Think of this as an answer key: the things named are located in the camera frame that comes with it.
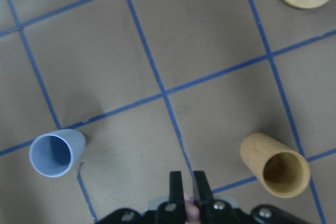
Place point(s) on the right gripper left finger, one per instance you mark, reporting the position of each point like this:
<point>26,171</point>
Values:
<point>176,196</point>

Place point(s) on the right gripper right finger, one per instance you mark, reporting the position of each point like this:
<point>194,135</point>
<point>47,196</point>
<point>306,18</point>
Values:
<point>202,194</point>

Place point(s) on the pink chopstick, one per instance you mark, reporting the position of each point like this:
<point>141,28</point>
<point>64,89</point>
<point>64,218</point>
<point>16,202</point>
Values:
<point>191,210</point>

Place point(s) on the light blue plastic cup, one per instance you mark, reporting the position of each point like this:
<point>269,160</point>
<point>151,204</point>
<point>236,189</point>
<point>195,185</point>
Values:
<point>54,154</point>

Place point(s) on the bamboo cylinder holder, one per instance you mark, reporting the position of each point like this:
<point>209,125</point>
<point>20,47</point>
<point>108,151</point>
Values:
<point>282,171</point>

